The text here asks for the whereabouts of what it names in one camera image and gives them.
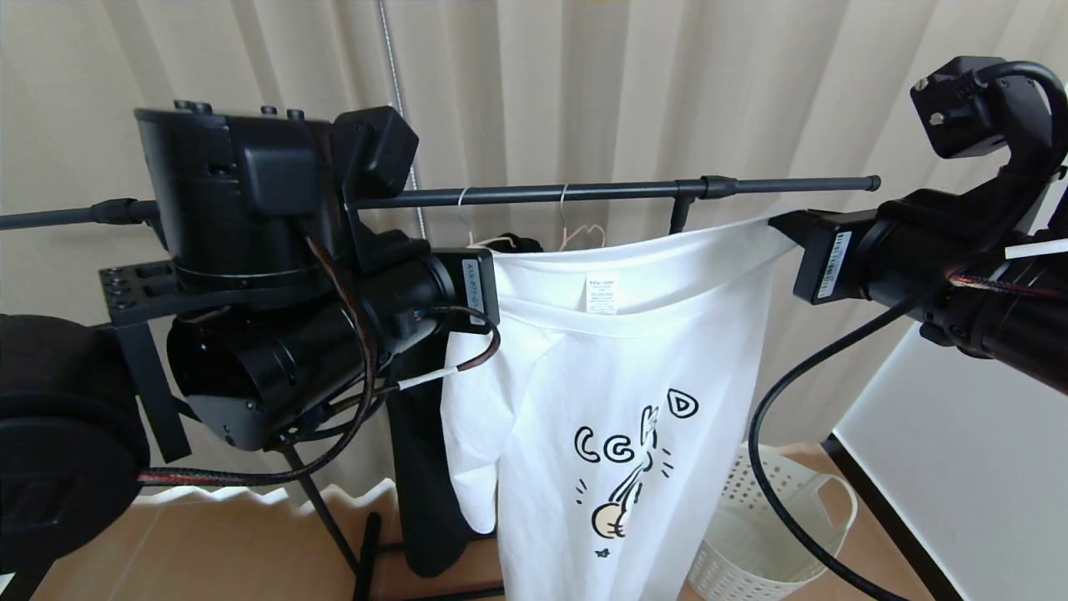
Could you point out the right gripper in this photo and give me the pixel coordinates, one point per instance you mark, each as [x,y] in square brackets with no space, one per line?
[884,250]

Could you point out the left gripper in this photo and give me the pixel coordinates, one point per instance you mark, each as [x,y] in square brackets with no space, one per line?
[434,292]

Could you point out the pink clothes hanger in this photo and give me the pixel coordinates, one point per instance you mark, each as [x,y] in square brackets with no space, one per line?
[564,213]
[461,209]

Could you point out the black shorts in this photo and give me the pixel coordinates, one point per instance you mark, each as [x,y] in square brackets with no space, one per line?
[425,467]

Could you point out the white garment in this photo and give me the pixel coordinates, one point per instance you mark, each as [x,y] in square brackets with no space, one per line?
[626,351]

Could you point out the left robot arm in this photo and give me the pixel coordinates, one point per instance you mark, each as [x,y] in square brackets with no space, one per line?
[234,250]

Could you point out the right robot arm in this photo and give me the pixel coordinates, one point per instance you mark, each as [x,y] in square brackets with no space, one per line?
[1018,317]

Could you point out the black clothes rack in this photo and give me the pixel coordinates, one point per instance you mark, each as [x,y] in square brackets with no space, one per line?
[626,190]

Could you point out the white laundry basket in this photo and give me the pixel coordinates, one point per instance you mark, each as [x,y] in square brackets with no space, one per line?
[776,542]

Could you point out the beige curtain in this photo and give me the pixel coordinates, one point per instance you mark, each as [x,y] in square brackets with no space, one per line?
[626,83]

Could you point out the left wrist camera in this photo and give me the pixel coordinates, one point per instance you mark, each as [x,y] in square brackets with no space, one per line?
[380,150]

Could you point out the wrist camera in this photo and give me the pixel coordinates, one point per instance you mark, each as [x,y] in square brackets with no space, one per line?
[959,108]
[380,150]

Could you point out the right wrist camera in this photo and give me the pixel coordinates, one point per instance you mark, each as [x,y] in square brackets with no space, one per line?
[959,108]

